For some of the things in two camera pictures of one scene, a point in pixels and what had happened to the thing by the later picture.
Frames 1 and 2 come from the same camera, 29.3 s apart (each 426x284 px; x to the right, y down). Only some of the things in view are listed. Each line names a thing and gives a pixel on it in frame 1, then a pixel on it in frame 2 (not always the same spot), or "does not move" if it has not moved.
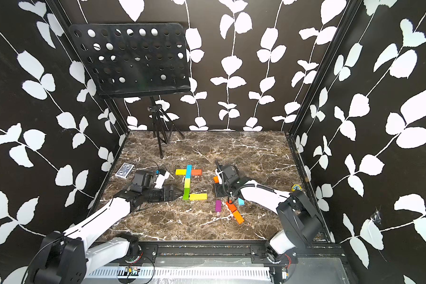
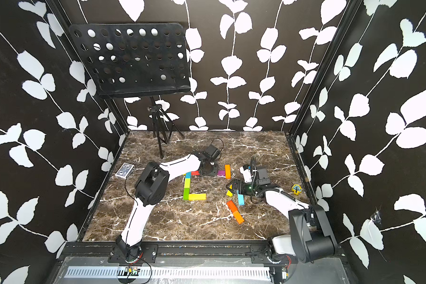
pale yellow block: [187, 183] does not move
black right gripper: [216, 190] to [241, 186]
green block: [186, 193] does not move
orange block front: [238, 217] does not move
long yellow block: [198, 196] does not move
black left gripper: [170, 196] to [214, 173]
